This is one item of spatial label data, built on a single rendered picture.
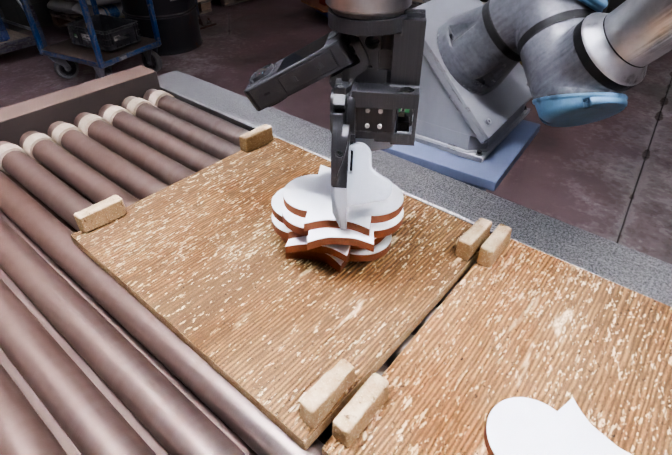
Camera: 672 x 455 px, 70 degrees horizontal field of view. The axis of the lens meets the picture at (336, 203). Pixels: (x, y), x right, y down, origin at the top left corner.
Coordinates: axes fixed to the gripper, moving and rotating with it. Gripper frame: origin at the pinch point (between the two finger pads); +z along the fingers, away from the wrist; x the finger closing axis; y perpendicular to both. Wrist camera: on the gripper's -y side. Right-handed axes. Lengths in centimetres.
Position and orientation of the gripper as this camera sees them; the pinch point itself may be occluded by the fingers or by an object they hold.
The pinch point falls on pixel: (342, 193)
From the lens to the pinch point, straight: 54.1
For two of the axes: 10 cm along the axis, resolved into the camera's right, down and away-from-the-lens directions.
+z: 0.0, 8.1, 5.9
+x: 1.2, -5.9, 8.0
